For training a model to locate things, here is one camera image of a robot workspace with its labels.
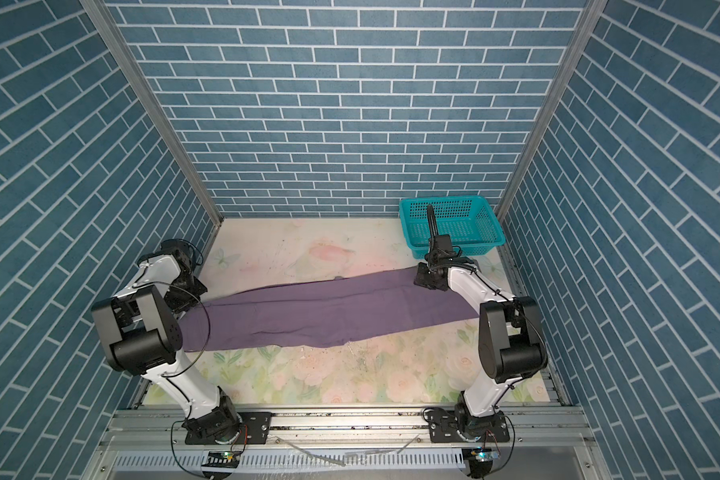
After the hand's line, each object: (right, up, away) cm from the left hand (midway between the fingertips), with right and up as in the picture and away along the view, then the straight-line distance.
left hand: (191, 302), depth 89 cm
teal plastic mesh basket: (+95, +27, +31) cm, 103 cm away
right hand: (+70, +8, +6) cm, 71 cm away
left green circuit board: (+18, -35, -17) cm, 43 cm away
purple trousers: (+42, -4, +8) cm, 43 cm away
